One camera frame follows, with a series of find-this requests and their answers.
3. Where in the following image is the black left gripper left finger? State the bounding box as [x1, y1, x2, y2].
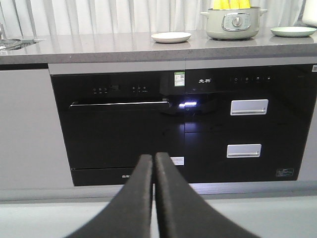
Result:
[68, 154, 153, 238]

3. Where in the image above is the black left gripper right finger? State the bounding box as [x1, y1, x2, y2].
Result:
[155, 152, 256, 238]

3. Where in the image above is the white rice cooker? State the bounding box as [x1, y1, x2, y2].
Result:
[302, 0, 317, 26]

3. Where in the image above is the light green round plate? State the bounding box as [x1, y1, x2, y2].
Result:
[270, 26, 317, 37]

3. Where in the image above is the white pleated curtain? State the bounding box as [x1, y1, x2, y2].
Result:
[0, 0, 317, 40]

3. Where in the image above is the pale green electric cooking pot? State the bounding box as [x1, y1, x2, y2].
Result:
[200, 6, 267, 40]

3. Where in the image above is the yellow corn cob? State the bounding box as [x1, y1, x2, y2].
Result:
[239, 0, 251, 9]
[229, 0, 240, 9]
[213, 0, 230, 10]

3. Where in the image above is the black drawer disinfection cabinet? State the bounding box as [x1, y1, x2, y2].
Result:
[181, 57, 317, 183]

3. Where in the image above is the black built-in dishwasher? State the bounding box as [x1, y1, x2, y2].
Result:
[49, 62, 185, 186]

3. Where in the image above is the grey left cabinet door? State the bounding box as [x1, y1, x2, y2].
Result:
[0, 69, 73, 190]

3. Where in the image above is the beige round plate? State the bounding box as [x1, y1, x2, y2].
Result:
[151, 32, 191, 44]

